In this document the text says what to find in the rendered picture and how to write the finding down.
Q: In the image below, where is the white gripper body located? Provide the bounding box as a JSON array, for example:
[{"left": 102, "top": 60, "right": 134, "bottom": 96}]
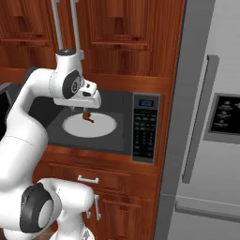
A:
[{"left": 52, "top": 90, "right": 103, "bottom": 110}]

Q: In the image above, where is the grey microwave oven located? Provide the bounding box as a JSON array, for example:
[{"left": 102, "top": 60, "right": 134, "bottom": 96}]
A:
[{"left": 29, "top": 89, "right": 162, "bottom": 165}]

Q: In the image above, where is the wooden base cupboard door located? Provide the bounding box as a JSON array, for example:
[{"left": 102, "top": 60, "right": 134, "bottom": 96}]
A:
[{"left": 92, "top": 188, "right": 158, "bottom": 240}]

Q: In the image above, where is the brown food piece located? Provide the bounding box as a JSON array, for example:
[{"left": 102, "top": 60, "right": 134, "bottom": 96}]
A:
[{"left": 82, "top": 112, "right": 95, "bottom": 124}]

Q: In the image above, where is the white round turntable plate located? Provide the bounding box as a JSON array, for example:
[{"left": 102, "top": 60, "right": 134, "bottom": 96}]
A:
[{"left": 61, "top": 112, "right": 119, "bottom": 139}]

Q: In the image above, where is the wooden drawer front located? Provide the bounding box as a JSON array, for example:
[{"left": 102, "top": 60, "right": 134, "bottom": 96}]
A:
[{"left": 47, "top": 161, "right": 158, "bottom": 193}]

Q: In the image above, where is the grey fridge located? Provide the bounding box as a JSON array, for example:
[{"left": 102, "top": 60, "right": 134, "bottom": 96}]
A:
[{"left": 154, "top": 0, "right": 240, "bottom": 240}]

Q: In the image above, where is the grey cupboard door handle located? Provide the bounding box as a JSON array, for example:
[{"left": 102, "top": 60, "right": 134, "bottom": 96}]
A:
[
  {"left": 69, "top": 0, "right": 85, "bottom": 61},
  {"left": 51, "top": 0, "right": 66, "bottom": 52}
]

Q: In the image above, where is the white drawer handle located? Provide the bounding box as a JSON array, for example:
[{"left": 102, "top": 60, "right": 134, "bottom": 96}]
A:
[{"left": 77, "top": 174, "right": 100, "bottom": 185}]

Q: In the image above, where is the wooden wall cupboard door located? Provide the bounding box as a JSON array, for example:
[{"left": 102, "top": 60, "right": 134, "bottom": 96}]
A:
[
  {"left": 67, "top": 0, "right": 186, "bottom": 79},
  {"left": 0, "top": 0, "right": 68, "bottom": 70}
]

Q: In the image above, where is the long grey fridge handle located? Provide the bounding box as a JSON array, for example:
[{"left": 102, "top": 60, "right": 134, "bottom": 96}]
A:
[{"left": 181, "top": 54, "right": 220, "bottom": 185}]

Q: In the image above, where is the grey fridge drawer handle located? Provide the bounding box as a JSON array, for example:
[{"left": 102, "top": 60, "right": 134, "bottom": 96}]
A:
[{"left": 174, "top": 200, "right": 240, "bottom": 223}]

